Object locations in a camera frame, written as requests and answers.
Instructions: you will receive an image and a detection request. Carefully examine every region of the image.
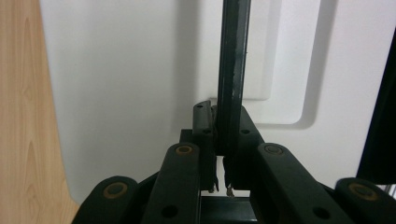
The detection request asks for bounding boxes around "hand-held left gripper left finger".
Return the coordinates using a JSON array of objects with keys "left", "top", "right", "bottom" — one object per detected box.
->
[{"left": 179, "top": 100, "right": 219, "bottom": 192}]

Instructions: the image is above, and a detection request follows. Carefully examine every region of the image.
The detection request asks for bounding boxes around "white plastic storage box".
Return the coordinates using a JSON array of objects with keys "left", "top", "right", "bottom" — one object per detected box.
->
[{"left": 38, "top": 0, "right": 396, "bottom": 206}]

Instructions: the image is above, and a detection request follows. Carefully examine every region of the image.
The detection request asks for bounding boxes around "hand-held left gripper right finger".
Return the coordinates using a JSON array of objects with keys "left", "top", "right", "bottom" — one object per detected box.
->
[{"left": 223, "top": 105, "right": 266, "bottom": 191}]

